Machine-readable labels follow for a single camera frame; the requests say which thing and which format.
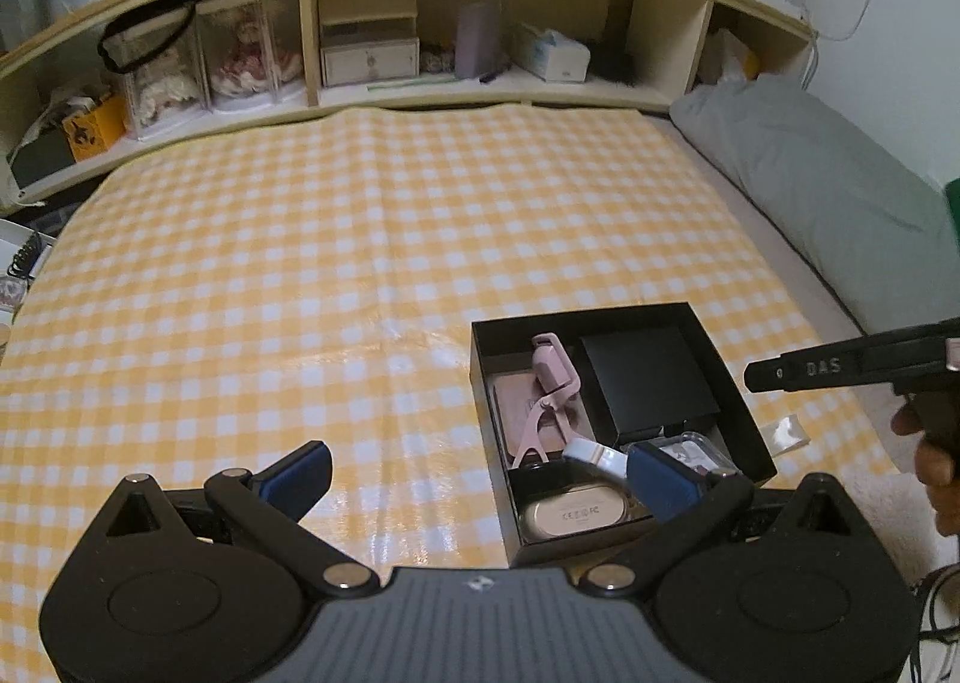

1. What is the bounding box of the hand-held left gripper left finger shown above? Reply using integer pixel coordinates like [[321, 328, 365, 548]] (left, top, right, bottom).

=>
[[90, 441, 380, 590]]

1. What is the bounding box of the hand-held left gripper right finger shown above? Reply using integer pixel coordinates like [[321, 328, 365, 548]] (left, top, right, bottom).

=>
[[577, 443, 872, 592]]

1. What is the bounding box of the clear plastic card case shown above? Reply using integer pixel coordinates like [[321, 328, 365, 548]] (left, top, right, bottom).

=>
[[626, 432, 740, 497]]

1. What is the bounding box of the white round tin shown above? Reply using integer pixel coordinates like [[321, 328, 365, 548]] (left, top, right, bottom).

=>
[[562, 437, 629, 483]]

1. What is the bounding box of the beige earbud case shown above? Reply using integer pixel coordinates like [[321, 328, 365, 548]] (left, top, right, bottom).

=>
[[523, 490, 629, 547]]

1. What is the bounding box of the small black box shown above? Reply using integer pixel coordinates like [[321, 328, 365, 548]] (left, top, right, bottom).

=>
[[580, 325, 722, 448]]

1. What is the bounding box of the pink eyelash curler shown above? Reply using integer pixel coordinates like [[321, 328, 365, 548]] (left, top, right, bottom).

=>
[[512, 383, 575, 468]]

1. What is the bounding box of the large black box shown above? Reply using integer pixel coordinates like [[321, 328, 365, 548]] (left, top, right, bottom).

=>
[[471, 302, 777, 570]]

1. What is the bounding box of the person's right hand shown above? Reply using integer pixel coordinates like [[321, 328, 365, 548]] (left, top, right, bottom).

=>
[[891, 402, 960, 538]]

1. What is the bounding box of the quilted mattress pad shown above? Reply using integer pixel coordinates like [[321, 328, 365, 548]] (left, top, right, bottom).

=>
[[645, 113, 960, 579]]

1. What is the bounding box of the clear plastic wrapper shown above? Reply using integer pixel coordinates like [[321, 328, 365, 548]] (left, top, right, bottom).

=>
[[759, 413, 812, 458]]

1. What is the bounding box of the green object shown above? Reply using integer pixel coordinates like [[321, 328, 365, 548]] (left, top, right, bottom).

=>
[[943, 177, 960, 257]]

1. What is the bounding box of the grey pillow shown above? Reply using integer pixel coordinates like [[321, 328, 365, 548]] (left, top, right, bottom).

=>
[[669, 74, 960, 335]]

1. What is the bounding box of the yellow checkered mat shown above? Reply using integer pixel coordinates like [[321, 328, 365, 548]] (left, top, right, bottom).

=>
[[0, 104, 912, 579]]

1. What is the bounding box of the white plastic bag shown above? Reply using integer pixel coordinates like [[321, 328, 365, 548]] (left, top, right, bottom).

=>
[[709, 29, 762, 85]]

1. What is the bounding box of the black feather duster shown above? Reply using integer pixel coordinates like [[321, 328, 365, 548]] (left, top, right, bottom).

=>
[[589, 42, 638, 88]]

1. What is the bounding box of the white open box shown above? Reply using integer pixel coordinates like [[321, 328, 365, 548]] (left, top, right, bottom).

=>
[[0, 218, 57, 324]]

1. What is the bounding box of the yellow box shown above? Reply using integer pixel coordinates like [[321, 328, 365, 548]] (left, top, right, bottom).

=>
[[61, 100, 127, 163]]

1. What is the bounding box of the dark green box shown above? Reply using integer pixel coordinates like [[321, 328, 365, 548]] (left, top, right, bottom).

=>
[[7, 124, 77, 191]]

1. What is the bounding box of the white tissue box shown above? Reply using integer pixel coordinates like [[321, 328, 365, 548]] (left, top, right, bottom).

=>
[[512, 23, 592, 83]]

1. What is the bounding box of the wooden organizer with drawer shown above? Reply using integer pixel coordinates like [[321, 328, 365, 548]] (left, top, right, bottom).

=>
[[319, 0, 421, 88]]

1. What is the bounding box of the pink doll in clear case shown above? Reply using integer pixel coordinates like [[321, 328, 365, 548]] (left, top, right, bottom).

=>
[[201, 0, 307, 113]]

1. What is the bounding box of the lilac box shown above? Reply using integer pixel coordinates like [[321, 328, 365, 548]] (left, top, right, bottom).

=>
[[457, 2, 503, 76]]

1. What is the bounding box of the black cable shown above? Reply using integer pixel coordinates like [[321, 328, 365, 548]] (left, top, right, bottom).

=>
[[911, 563, 960, 683]]

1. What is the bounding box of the black strap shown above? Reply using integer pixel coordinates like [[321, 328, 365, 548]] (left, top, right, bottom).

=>
[[97, 0, 203, 76]]

